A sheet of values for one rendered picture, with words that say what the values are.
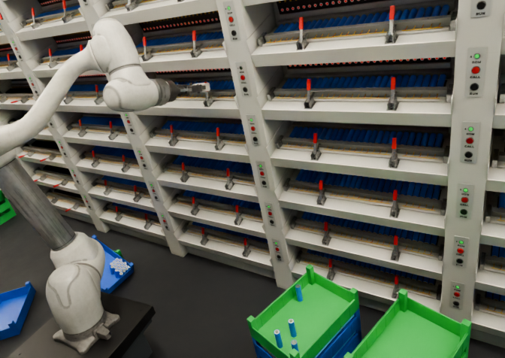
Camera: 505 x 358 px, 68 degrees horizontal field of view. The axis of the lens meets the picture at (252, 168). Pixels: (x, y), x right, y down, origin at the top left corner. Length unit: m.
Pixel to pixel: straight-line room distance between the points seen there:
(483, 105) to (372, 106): 0.29
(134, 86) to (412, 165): 0.88
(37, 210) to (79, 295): 0.35
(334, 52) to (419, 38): 0.23
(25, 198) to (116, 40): 0.68
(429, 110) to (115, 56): 0.92
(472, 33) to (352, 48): 0.29
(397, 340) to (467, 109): 0.67
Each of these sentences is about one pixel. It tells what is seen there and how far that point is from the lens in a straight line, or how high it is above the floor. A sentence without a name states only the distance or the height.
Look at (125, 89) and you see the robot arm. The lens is 1.19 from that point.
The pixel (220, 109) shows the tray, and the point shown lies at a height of 0.89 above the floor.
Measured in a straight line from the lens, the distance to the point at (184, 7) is 1.44.
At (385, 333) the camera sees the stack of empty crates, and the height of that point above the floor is 0.32.
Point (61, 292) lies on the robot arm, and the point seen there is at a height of 0.49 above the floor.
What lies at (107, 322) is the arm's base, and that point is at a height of 0.27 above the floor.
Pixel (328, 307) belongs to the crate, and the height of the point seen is 0.32.
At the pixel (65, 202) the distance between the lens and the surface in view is 3.03.
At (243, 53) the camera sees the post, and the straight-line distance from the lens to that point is 1.32.
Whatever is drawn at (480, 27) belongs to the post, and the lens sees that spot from 1.09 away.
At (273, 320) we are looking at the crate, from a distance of 1.33.
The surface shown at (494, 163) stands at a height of 0.73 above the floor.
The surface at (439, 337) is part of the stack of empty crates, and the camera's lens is 1.29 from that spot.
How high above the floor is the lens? 1.33
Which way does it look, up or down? 27 degrees down
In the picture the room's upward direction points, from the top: 12 degrees counter-clockwise
